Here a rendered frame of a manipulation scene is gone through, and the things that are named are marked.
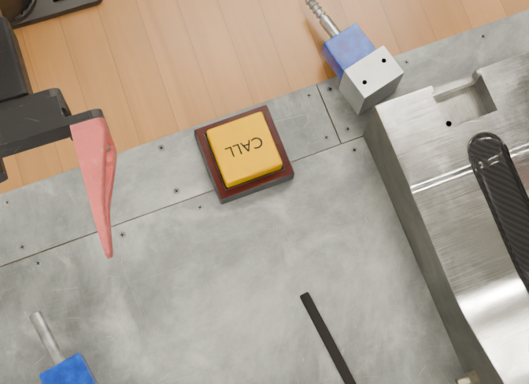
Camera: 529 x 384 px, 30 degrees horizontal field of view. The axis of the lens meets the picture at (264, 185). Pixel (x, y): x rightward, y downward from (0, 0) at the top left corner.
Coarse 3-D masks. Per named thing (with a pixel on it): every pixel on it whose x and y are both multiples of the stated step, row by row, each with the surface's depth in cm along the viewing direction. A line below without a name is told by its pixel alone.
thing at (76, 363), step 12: (36, 312) 94; (36, 324) 94; (48, 336) 94; (48, 348) 93; (60, 360) 93; (72, 360) 92; (84, 360) 93; (48, 372) 92; (60, 372) 92; (72, 372) 92; (84, 372) 92
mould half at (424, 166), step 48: (432, 96) 95; (528, 96) 95; (384, 144) 96; (432, 144) 94; (528, 144) 94; (432, 192) 93; (480, 192) 93; (528, 192) 93; (432, 240) 92; (480, 240) 92; (432, 288) 98; (480, 288) 91; (480, 336) 89; (528, 336) 88
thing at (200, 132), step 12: (264, 108) 101; (228, 120) 101; (204, 132) 101; (276, 132) 101; (204, 144) 100; (276, 144) 100; (216, 168) 100; (288, 168) 100; (216, 180) 99; (264, 180) 99; (228, 192) 99; (240, 192) 99
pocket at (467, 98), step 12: (456, 84) 97; (468, 84) 98; (480, 84) 97; (444, 96) 98; (456, 96) 98; (468, 96) 98; (480, 96) 98; (444, 108) 98; (456, 108) 98; (468, 108) 98; (480, 108) 98; (492, 108) 96; (444, 120) 97; (456, 120) 97
